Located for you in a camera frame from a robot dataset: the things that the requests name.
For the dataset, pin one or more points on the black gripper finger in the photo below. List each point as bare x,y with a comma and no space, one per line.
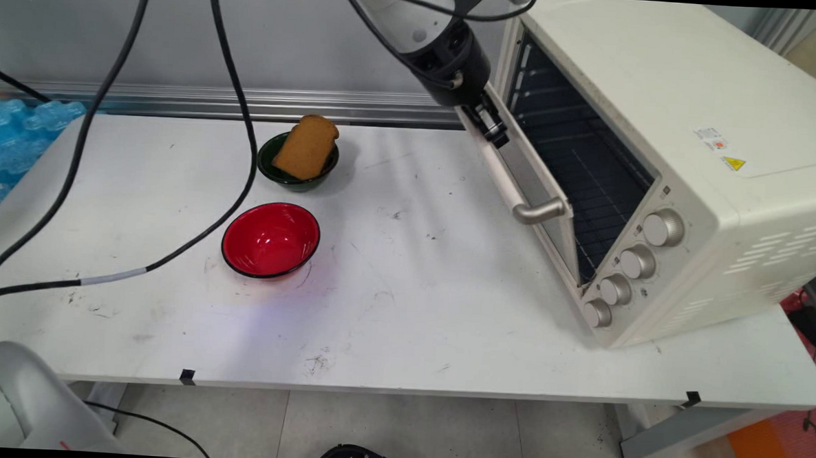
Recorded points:
485,119
499,123

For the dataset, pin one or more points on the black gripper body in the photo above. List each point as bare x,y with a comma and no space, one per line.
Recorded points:
453,66

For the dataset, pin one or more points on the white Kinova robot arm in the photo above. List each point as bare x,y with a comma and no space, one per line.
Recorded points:
403,15

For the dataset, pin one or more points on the brown toast slice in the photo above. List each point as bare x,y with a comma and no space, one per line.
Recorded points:
306,149

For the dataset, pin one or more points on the large silver oven knob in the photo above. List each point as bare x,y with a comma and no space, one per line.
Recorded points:
664,228

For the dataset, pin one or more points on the cream toaster oven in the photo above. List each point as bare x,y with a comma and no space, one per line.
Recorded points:
696,97

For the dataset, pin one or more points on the dark green bowl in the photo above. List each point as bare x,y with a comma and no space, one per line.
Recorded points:
266,159

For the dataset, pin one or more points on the white label sticker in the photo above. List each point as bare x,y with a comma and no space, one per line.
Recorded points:
711,137

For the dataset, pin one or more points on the yellow warning sticker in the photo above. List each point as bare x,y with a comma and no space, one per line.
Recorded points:
734,163

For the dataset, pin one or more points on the red bowl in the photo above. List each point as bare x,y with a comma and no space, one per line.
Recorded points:
271,240

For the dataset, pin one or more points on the black tape mark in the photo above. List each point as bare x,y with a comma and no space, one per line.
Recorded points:
187,377
692,399

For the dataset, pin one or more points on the grey metal table leg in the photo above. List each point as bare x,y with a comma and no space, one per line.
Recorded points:
106,402
681,430

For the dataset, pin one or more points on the red object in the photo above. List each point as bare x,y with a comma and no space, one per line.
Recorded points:
800,322

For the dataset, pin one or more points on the black object on floor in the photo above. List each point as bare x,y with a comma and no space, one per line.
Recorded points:
355,456

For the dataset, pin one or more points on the orange box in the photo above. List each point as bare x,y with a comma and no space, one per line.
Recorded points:
763,451

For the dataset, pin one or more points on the blue water bottle pack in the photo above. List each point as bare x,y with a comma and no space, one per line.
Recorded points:
19,136

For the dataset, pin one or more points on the grey rounded machine housing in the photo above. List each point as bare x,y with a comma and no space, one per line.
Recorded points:
22,398

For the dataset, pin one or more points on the aluminium rail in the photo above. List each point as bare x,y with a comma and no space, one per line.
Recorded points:
248,101

